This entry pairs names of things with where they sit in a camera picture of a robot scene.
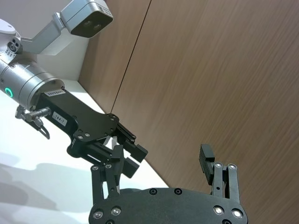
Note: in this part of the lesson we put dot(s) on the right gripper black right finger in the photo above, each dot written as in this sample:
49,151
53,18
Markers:
230,182

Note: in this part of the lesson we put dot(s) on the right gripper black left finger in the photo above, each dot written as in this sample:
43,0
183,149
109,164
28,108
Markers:
97,184

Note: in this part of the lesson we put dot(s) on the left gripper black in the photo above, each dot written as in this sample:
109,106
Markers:
79,112

